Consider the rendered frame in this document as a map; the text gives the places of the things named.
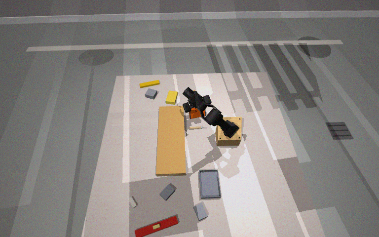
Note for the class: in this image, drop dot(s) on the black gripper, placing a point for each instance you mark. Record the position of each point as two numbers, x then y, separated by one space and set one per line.
188 107

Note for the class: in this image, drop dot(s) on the small white rectangular block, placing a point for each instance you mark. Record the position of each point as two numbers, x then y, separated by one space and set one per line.
132 202

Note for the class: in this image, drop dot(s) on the red flat bar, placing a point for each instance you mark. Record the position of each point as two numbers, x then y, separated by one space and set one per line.
156 227

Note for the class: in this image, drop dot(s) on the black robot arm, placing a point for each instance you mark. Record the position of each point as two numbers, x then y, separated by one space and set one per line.
214 117

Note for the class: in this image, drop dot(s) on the tan wooden floor panel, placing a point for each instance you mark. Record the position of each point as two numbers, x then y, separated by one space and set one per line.
171 160

